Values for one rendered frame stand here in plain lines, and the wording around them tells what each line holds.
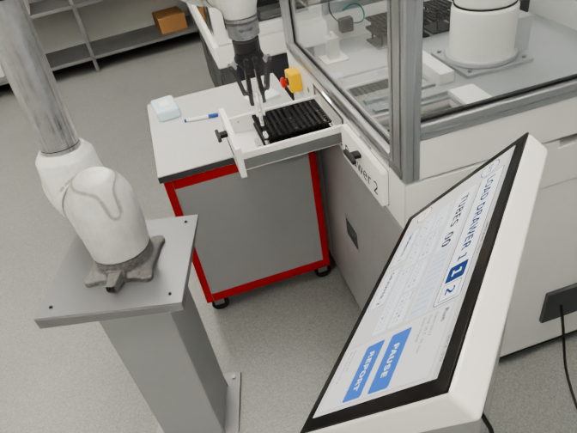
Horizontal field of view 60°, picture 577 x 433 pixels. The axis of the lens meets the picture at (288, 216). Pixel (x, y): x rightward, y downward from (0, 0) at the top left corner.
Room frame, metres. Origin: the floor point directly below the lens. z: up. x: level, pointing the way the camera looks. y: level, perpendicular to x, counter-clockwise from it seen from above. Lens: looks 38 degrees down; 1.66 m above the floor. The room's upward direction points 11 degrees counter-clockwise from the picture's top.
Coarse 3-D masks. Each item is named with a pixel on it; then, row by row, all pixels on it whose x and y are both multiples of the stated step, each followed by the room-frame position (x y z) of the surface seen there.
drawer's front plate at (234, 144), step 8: (224, 112) 1.54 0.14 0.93; (224, 120) 1.47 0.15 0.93; (224, 128) 1.50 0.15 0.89; (232, 128) 1.41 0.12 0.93; (232, 136) 1.36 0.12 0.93; (232, 144) 1.35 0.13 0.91; (232, 152) 1.43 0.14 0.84; (240, 152) 1.29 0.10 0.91; (240, 160) 1.29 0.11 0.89; (240, 168) 1.29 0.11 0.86
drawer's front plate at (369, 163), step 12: (348, 132) 1.26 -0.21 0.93; (348, 144) 1.26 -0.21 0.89; (360, 144) 1.18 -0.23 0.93; (372, 156) 1.11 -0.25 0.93; (372, 168) 1.09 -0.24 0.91; (384, 168) 1.05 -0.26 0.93; (372, 180) 1.09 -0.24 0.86; (384, 180) 1.03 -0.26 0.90; (372, 192) 1.10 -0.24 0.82; (384, 192) 1.03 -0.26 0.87; (384, 204) 1.03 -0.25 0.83
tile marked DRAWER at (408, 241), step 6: (420, 228) 0.70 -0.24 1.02; (414, 234) 0.70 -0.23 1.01; (408, 240) 0.70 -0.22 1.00; (414, 240) 0.67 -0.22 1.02; (402, 246) 0.69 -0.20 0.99; (408, 246) 0.67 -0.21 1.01; (402, 252) 0.67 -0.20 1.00; (408, 252) 0.65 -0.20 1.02; (396, 258) 0.67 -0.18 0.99; (402, 258) 0.64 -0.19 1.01; (396, 264) 0.64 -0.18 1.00
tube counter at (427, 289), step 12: (456, 228) 0.58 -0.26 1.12; (444, 240) 0.57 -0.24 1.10; (444, 252) 0.54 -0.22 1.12; (432, 264) 0.53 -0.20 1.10; (444, 264) 0.50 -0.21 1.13; (432, 276) 0.50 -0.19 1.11; (420, 288) 0.49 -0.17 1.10; (432, 288) 0.47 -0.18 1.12; (420, 300) 0.46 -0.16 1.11; (420, 312) 0.43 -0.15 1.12
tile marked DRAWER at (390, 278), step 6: (396, 270) 0.62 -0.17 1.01; (390, 276) 0.62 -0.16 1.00; (396, 276) 0.60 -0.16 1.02; (384, 282) 0.61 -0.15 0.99; (390, 282) 0.59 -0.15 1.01; (384, 288) 0.59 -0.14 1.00; (390, 288) 0.57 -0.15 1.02; (378, 294) 0.59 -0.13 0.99; (384, 294) 0.57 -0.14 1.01; (378, 300) 0.57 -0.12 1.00; (384, 300) 0.55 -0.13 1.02; (372, 306) 0.56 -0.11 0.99; (378, 306) 0.55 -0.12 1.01
